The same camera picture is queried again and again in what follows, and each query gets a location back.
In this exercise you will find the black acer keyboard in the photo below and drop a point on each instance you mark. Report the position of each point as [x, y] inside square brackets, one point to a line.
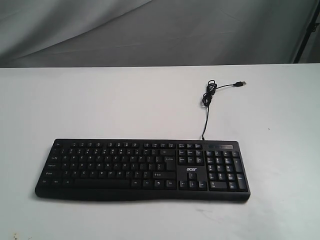
[119, 170]

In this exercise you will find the grey backdrop cloth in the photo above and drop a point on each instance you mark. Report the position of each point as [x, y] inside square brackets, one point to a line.
[145, 33]

